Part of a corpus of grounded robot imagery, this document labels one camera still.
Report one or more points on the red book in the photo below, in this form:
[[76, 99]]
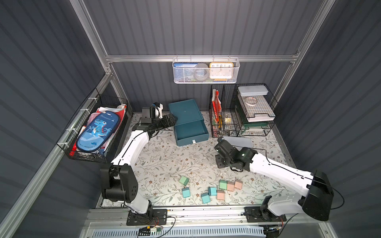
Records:
[[216, 105]]

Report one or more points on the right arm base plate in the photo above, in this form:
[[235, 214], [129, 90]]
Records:
[[254, 214]]

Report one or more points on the pink plug two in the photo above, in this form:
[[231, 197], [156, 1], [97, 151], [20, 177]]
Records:
[[238, 184]]

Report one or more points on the teal drawer cabinet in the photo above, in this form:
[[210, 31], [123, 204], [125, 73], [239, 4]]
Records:
[[187, 112]]

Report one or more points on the grey tape roll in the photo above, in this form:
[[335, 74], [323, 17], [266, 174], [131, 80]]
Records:
[[201, 72]]

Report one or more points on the black side wire basket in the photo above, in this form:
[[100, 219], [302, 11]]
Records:
[[92, 107]]

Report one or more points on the teal plug three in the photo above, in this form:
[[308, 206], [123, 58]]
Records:
[[205, 198]]

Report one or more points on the clear tape roll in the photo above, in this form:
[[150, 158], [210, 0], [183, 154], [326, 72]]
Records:
[[251, 101]]

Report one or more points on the teal plug two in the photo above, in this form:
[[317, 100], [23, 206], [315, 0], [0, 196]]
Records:
[[212, 191]]

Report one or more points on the teal plug one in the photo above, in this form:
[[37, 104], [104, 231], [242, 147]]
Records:
[[186, 192]]

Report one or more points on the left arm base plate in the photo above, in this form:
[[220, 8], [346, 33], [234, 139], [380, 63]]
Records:
[[151, 218]]

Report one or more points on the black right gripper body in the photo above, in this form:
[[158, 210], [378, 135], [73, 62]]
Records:
[[221, 148]]

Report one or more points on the pink plug one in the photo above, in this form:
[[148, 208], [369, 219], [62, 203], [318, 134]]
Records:
[[230, 186]]

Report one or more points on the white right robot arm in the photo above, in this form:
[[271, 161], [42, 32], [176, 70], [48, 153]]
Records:
[[313, 193]]

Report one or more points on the white checkered notebook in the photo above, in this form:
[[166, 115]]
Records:
[[262, 112]]

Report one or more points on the floral table mat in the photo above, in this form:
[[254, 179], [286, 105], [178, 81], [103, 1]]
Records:
[[161, 164]]

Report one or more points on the pink plug three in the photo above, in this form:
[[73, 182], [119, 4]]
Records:
[[220, 195]]

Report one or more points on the blue dinosaur pencil case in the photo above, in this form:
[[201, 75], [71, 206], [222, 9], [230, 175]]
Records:
[[97, 132]]

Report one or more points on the yellow alarm clock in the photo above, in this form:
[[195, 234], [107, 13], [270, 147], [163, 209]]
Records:
[[221, 70]]

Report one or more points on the grey pencil box on table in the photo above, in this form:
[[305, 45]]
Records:
[[239, 142]]

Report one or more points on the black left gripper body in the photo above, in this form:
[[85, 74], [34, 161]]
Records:
[[168, 120]]

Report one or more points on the light green plug two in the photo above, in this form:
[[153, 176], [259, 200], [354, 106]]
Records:
[[223, 185]]

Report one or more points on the grey pencil box on rack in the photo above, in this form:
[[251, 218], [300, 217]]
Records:
[[256, 90]]

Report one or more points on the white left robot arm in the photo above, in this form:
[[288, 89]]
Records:
[[118, 181]]

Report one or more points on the black wire desk organizer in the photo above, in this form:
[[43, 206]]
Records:
[[240, 110]]

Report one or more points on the white hanging wire basket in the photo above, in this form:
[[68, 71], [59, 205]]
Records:
[[183, 68]]

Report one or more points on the light green plug one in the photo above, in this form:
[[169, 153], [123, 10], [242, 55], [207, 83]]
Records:
[[184, 180]]

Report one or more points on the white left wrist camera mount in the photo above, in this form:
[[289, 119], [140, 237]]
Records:
[[158, 108]]

